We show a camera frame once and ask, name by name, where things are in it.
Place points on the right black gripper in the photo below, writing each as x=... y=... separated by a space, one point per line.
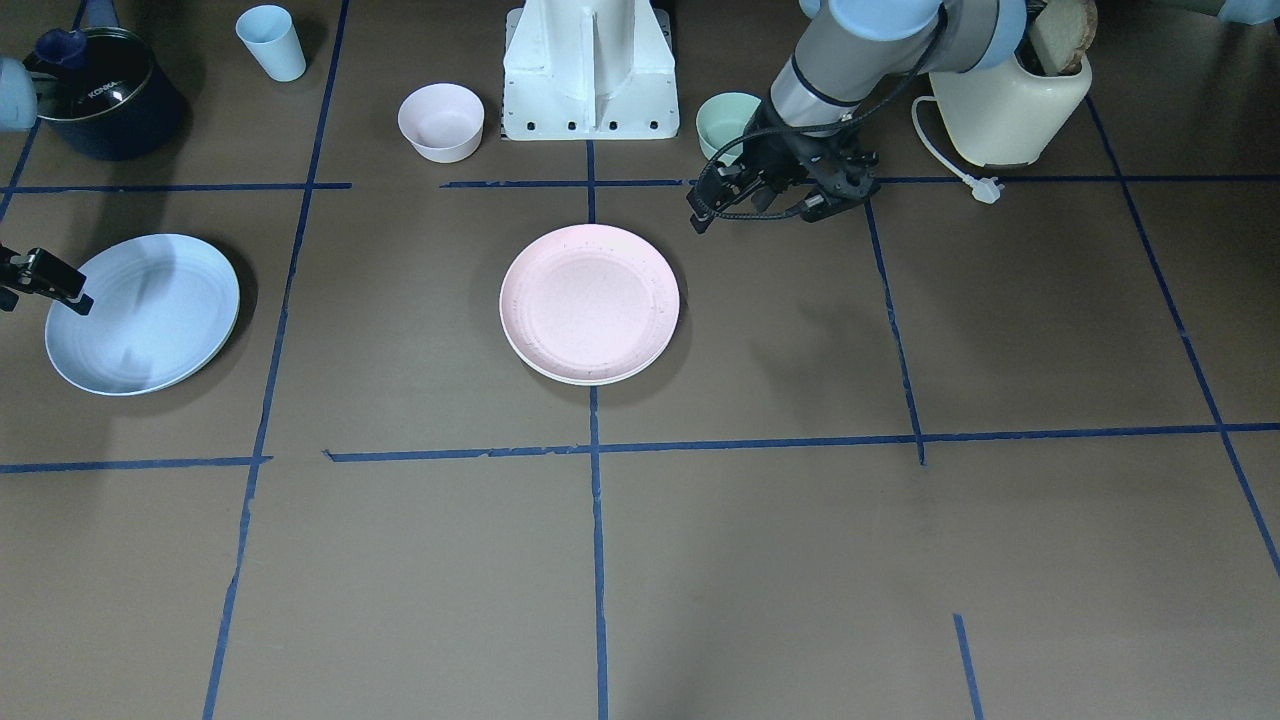
x=40 y=271

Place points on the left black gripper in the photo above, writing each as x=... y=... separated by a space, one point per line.
x=769 y=150

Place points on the blue plate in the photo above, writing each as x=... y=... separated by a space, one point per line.
x=163 y=307

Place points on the pink plate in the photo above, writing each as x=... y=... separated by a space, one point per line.
x=589 y=293

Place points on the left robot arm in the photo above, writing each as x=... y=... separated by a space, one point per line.
x=856 y=56

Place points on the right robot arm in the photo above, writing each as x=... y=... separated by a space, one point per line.
x=18 y=99

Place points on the green bowl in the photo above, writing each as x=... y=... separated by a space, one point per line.
x=723 y=117

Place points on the dark blue pot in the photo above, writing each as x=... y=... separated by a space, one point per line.
x=117 y=105

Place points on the white mounting column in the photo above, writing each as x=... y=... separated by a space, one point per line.
x=588 y=70

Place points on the cream plate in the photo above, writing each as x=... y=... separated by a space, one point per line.
x=557 y=369

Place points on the pink bowl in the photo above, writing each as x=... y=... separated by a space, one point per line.
x=443 y=122

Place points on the cream toaster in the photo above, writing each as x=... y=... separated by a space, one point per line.
x=1005 y=116

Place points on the light blue cup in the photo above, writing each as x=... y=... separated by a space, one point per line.
x=269 y=34

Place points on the bread slice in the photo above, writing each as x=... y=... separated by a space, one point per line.
x=1060 y=34

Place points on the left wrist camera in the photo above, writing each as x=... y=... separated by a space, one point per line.
x=844 y=174

